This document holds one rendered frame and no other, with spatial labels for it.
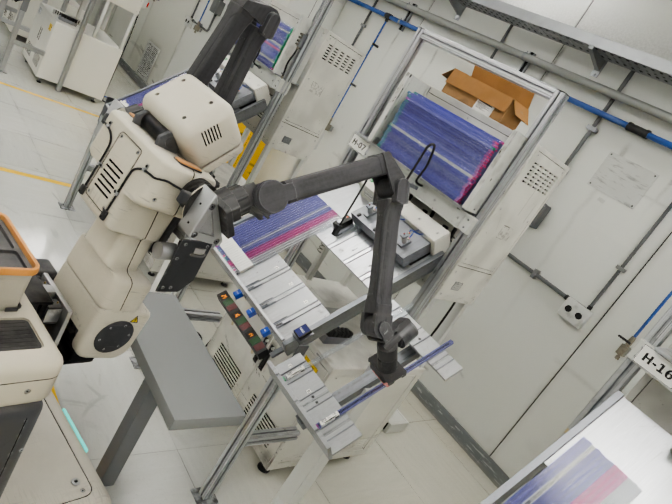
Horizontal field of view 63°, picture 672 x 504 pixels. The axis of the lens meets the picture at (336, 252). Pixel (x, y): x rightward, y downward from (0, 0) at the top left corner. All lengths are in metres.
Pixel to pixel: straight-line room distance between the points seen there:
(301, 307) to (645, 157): 2.22
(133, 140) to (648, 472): 1.54
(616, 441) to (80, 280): 1.49
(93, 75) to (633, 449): 5.66
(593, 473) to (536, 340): 1.87
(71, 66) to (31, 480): 4.92
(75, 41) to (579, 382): 5.19
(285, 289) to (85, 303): 0.81
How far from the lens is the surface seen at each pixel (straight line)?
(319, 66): 3.20
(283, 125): 3.21
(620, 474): 1.72
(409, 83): 2.43
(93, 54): 6.20
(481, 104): 2.58
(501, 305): 3.60
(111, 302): 1.44
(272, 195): 1.26
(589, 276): 3.42
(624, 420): 1.81
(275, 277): 2.10
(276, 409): 2.38
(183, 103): 1.34
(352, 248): 2.16
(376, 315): 1.44
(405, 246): 2.07
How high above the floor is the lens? 1.58
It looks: 16 degrees down
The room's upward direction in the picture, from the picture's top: 31 degrees clockwise
